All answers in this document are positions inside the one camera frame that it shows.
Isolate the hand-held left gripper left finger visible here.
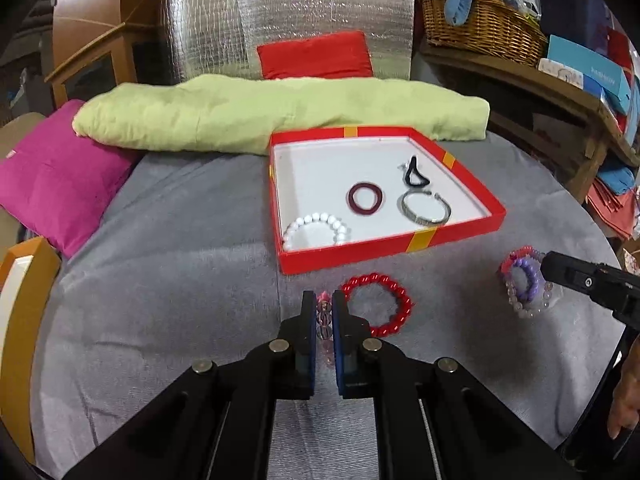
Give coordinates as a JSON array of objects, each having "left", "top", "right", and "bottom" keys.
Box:
[{"left": 62, "top": 290, "right": 321, "bottom": 480}]

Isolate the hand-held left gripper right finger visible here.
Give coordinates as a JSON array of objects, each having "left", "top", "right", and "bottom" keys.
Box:
[{"left": 331, "top": 290, "right": 581, "bottom": 480}]

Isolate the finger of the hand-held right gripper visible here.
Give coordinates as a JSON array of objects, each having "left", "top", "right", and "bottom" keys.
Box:
[{"left": 541, "top": 251, "right": 640, "bottom": 331}]

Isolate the clear pink bead bracelet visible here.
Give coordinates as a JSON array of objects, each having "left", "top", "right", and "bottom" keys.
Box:
[{"left": 316, "top": 290, "right": 335, "bottom": 366}]

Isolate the purple bead bracelet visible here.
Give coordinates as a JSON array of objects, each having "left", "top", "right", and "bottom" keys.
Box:
[{"left": 505, "top": 255, "right": 543, "bottom": 301}]

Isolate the pale lilac bead bracelet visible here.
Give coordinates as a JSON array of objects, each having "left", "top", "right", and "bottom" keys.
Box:
[{"left": 500, "top": 246, "right": 556, "bottom": 320}]

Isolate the red bead bracelet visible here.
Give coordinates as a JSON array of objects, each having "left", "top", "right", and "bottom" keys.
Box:
[{"left": 340, "top": 272, "right": 415, "bottom": 337}]

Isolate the white bead bracelet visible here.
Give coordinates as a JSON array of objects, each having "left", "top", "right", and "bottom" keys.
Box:
[{"left": 282, "top": 212, "right": 352, "bottom": 252}]

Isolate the dark maroon ring bangle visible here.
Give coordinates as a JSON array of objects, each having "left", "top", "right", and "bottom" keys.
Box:
[{"left": 347, "top": 182, "right": 386, "bottom": 217}]

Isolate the silver bangle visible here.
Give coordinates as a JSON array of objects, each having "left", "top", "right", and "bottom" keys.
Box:
[{"left": 401, "top": 191, "right": 452, "bottom": 226}]

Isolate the red shallow box tray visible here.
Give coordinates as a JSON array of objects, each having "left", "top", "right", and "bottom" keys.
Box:
[{"left": 268, "top": 126, "right": 507, "bottom": 276}]

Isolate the black cord charm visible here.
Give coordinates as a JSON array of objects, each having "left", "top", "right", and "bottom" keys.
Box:
[{"left": 398, "top": 156, "right": 431, "bottom": 190}]

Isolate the person's right hand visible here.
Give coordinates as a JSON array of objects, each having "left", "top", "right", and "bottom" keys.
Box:
[{"left": 609, "top": 335, "right": 640, "bottom": 441}]

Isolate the stack of folded cloths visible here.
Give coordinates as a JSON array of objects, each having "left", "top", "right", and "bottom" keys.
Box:
[{"left": 585, "top": 165, "right": 640, "bottom": 241}]

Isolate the wooden side table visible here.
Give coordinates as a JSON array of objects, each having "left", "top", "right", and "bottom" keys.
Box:
[{"left": 417, "top": 40, "right": 640, "bottom": 206}]

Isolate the white patterned box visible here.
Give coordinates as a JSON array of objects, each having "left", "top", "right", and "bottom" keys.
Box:
[{"left": 537, "top": 57, "right": 608, "bottom": 98}]

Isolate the light blue cardboard box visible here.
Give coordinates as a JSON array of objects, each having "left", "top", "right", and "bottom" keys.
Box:
[{"left": 546, "top": 35, "right": 633, "bottom": 115}]

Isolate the red gift bag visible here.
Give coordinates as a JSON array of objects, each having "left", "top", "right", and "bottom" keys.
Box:
[{"left": 607, "top": 27, "right": 640, "bottom": 136}]

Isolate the light green folded blanket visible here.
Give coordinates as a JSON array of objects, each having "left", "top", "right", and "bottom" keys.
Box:
[{"left": 72, "top": 74, "right": 491, "bottom": 156}]

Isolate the wicker basket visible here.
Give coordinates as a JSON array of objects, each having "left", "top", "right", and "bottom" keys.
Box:
[{"left": 417, "top": 0, "right": 550, "bottom": 66}]

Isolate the navy fabric bag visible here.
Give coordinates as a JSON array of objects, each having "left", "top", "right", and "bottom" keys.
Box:
[{"left": 537, "top": 0, "right": 611, "bottom": 48}]

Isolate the orange shallow box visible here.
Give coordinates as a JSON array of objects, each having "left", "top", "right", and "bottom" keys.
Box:
[{"left": 0, "top": 237, "right": 62, "bottom": 466}]

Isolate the red pillow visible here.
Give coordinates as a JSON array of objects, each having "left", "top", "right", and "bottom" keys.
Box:
[{"left": 256, "top": 31, "right": 373, "bottom": 81}]

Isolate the magenta pillow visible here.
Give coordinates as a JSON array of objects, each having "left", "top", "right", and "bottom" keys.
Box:
[{"left": 0, "top": 99, "right": 143, "bottom": 259}]

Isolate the silver foil insulation sheet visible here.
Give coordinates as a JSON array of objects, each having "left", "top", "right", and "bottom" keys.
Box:
[{"left": 159, "top": 0, "right": 416, "bottom": 86}]

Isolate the wooden cabinet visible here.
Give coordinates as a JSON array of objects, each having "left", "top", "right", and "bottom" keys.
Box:
[{"left": 44, "top": 0, "right": 173, "bottom": 106}]

